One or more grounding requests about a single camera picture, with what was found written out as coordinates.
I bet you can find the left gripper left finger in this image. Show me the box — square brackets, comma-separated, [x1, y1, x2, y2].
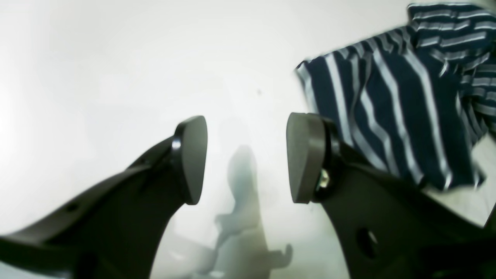
[0, 116, 208, 279]

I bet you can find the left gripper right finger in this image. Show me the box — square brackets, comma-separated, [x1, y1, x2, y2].
[286, 113, 495, 279]

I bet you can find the navy white striped T-shirt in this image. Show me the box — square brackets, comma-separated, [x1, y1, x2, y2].
[296, 2, 496, 191]

